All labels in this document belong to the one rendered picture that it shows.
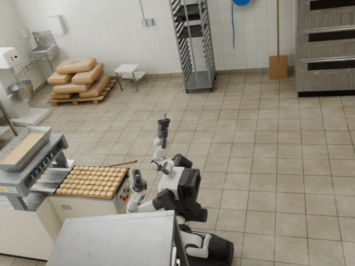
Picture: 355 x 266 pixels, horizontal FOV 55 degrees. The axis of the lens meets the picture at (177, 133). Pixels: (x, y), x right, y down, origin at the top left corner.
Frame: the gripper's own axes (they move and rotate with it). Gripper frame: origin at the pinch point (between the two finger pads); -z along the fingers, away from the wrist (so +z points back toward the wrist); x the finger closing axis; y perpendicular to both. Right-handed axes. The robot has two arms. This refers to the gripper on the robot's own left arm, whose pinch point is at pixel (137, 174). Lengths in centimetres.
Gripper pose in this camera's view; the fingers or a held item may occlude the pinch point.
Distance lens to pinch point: 226.4
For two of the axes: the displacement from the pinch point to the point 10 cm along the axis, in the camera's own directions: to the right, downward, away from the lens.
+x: -2.6, -7.9, 5.6
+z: -0.5, 5.9, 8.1
